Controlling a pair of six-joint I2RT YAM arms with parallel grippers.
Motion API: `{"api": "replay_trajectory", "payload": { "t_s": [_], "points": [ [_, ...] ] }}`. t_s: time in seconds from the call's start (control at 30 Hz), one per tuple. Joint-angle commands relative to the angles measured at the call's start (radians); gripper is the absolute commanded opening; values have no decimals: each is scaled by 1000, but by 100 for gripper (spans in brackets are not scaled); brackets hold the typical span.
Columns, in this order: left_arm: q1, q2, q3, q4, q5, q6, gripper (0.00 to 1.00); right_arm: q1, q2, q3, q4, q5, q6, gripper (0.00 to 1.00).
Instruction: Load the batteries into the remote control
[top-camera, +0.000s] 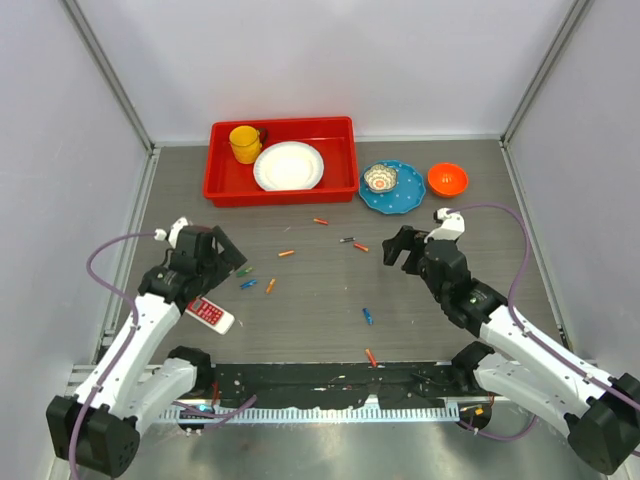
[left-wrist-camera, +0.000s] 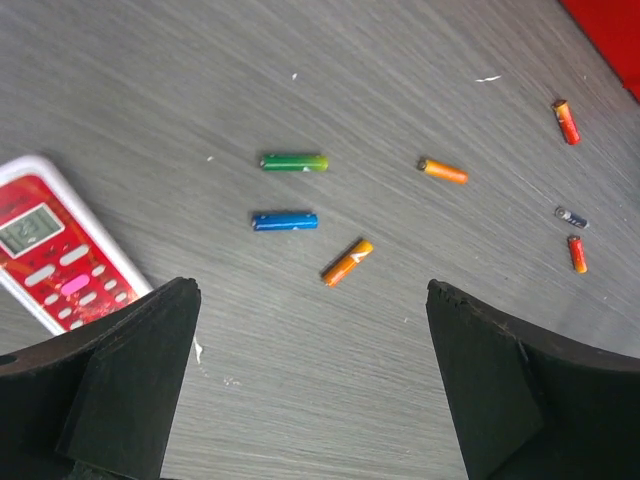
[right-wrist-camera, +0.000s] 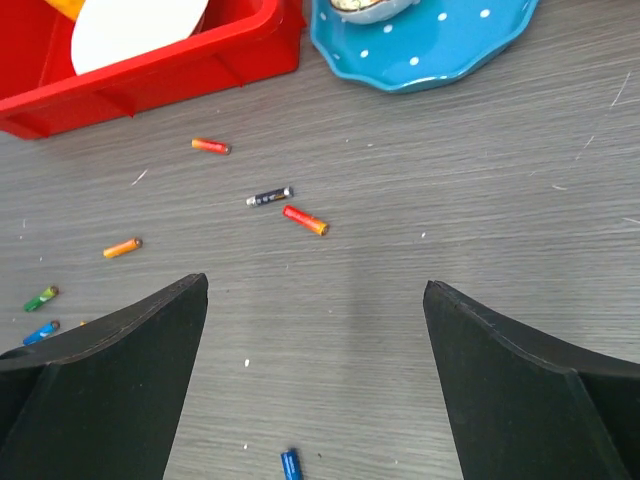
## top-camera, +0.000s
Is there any white remote control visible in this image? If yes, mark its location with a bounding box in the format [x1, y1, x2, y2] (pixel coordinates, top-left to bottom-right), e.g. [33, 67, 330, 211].
[185, 297, 235, 335]

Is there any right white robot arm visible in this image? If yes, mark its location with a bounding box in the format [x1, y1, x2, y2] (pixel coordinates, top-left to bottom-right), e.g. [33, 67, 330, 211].
[382, 226, 639, 475]

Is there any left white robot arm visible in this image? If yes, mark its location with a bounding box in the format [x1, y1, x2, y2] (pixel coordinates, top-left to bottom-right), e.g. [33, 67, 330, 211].
[46, 218, 246, 479]

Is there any green battery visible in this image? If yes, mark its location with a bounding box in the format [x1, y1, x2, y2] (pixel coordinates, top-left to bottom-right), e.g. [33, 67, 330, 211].
[236, 267, 253, 277]

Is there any blue battery left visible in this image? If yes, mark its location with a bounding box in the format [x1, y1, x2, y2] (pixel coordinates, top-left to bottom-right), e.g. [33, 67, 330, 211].
[240, 279, 258, 290]

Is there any blue battery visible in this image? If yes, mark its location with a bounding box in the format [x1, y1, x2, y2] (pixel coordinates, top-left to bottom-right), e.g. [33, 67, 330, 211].
[362, 308, 374, 326]
[240, 279, 258, 290]

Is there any red orange battery centre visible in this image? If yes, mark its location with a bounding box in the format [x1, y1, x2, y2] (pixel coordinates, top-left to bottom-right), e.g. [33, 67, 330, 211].
[353, 242, 369, 252]

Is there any orange battery lower left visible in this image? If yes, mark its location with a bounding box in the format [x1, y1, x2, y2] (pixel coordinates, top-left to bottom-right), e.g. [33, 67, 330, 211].
[265, 278, 276, 295]

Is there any blue dotted plate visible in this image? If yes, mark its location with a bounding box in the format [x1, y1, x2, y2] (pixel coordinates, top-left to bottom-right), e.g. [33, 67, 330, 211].
[359, 160, 427, 215]

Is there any small patterned bowl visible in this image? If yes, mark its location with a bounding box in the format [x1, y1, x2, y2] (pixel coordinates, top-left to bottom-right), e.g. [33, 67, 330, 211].
[363, 163, 398, 194]

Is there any orange plastic bowl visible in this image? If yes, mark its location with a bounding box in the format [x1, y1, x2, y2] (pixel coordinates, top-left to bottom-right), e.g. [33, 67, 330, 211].
[426, 163, 469, 198]

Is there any red plastic tray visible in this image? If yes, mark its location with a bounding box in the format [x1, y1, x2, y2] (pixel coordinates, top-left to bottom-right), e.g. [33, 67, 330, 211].
[202, 116, 359, 208]

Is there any blue battery right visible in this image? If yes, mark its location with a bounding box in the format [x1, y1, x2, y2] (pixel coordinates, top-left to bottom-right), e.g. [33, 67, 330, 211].
[362, 308, 374, 326]

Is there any white paper plate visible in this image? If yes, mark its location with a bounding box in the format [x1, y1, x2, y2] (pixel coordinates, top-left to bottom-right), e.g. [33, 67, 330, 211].
[253, 141, 324, 191]

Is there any red battery near base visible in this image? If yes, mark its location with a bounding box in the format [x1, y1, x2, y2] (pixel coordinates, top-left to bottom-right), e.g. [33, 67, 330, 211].
[364, 348, 378, 368]

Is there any yellow mug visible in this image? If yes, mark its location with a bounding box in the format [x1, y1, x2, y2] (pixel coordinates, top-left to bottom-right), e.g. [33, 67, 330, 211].
[229, 125, 268, 165]

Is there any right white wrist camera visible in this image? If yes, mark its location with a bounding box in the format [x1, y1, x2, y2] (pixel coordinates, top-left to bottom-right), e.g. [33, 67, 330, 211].
[424, 208, 465, 243]

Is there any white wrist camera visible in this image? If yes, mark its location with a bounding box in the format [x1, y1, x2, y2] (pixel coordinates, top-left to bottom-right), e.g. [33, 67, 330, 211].
[153, 217, 192, 248]
[424, 208, 465, 243]

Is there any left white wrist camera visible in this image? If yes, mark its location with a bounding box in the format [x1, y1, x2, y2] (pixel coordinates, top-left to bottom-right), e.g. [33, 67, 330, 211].
[153, 217, 192, 248]

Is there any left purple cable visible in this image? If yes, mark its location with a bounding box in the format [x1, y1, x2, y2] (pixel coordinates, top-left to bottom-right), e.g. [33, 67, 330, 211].
[68, 231, 259, 479]

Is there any purple cable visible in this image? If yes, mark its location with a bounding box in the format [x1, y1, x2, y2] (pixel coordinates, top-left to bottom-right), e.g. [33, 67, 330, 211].
[68, 231, 259, 479]
[452, 202, 640, 459]

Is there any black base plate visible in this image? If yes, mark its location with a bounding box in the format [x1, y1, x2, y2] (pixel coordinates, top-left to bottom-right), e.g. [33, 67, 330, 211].
[215, 362, 487, 410]

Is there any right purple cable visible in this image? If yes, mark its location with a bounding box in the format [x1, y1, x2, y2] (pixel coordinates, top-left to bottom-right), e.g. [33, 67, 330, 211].
[452, 202, 640, 459]

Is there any slotted cable duct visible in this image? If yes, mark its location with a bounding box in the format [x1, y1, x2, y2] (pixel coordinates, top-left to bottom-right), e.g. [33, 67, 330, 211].
[149, 405, 460, 425]

